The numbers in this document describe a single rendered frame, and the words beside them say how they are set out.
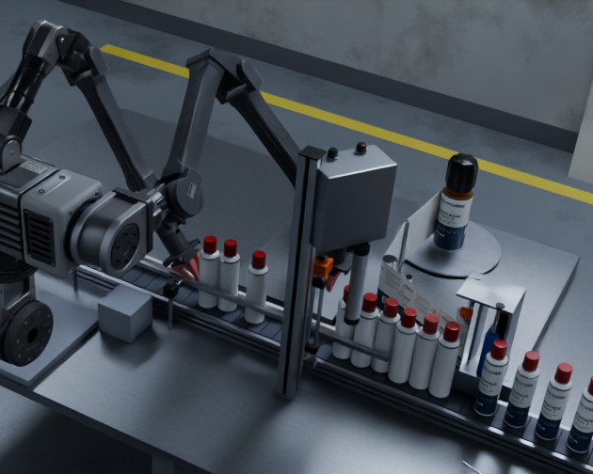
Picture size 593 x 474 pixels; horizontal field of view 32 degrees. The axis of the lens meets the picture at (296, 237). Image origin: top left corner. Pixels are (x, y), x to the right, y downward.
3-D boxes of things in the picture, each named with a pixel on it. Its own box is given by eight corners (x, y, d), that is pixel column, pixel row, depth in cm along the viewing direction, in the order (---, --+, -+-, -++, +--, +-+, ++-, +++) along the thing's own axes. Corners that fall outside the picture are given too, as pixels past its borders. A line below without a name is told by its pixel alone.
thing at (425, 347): (432, 381, 253) (446, 315, 242) (424, 394, 249) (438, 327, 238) (412, 373, 255) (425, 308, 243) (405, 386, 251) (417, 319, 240)
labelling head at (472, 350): (506, 371, 258) (527, 289, 244) (489, 402, 248) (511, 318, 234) (453, 352, 263) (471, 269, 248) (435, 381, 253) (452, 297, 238)
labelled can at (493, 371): (498, 407, 247) (515, 340, 236) (490, 420, 243) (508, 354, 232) (477, 399, 249) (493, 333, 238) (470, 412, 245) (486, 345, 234)
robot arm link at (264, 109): (202, 84, 232) (237, 68, 225) (213, 70, 236) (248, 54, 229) (308, 226, 250) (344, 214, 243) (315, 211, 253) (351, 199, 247)
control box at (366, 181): (386, 238, 230) (398, 164, 220) (319, 254, 223) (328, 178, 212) (362, 214, 237) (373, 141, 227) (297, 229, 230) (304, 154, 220)
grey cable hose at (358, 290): (361, 319, 240) (373, 244, 228) (355, 327, 237) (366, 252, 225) (347, 313, 241) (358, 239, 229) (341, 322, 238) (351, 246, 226)
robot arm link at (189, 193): (183, 46, 229) (216, 29, 223) (224, 81, 238) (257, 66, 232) (136, 215, 207) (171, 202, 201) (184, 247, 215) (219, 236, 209)
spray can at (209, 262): (221, 301, 272) (224, 237, 261) (211, 312, 268) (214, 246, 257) (203, 295, 274) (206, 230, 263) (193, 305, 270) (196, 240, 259)
